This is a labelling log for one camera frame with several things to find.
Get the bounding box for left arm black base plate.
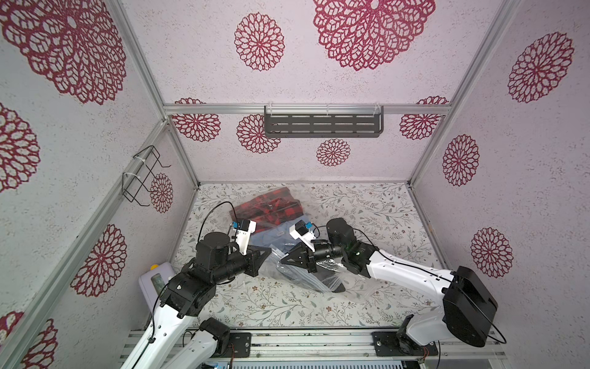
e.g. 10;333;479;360
215;332;252;359

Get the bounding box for clear plastic vacuum bag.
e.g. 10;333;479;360
206;183;377;301

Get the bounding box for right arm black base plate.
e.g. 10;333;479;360
371;331;439;358

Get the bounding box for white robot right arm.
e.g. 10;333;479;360
281;218;498;355

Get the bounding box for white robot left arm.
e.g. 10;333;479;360
122;232;272;368

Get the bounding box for red black plaid shirt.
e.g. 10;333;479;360
230;187;304;233

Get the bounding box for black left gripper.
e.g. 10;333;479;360
211;244;269;284

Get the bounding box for black wire wall rack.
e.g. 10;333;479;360
120;145;171;208

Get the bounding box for lavender toaster with yellow knobs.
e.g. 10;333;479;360
138;262;176;309

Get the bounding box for grey slotted wall shelf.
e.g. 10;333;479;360
263;105;384;138

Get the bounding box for dark grey striped shirt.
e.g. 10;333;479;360
267;248;346;293

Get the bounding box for light blue shirt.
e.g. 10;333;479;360
250;215;310;254

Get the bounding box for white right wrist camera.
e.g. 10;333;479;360
289;220;317;252

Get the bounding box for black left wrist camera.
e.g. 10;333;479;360
232;219;257;255

